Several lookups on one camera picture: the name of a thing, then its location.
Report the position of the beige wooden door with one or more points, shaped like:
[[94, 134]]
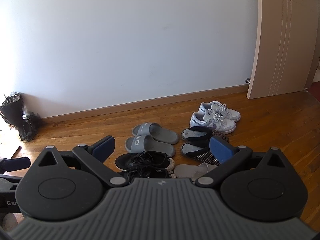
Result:
[[280, 42]]

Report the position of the black wrapped flower bouquet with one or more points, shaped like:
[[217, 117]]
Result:
[[11, 110]]

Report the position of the black and white slide sandal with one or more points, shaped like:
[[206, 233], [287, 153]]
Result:
[[197, 152]]

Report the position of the light grey slipper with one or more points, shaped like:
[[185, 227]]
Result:
[[190, 170]]

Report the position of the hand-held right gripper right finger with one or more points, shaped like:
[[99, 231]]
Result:
[[221, 150]]

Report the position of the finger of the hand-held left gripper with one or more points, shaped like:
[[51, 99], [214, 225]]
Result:
[[15, 163]]

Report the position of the white lace-up sneaker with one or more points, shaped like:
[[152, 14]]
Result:
[[215, 125], [225, 110]]

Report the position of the grey slide sandal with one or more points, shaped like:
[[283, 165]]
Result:
[[157, 132], [152, 146]]

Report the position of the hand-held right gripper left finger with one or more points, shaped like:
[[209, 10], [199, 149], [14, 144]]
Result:
[[103, 147]]

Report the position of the black lace-up sneaker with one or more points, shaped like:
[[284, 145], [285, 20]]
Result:
[[150, 173], [140, 161]]

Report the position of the wooden baseboard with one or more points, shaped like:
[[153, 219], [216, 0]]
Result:
[[150, 100]]

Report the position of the dark crumpled wrapping bundle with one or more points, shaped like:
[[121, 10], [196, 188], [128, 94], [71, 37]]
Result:
[[29, 127]]

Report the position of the black fuzzy houndstooth slipper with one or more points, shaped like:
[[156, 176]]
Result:
[[200, 133]]

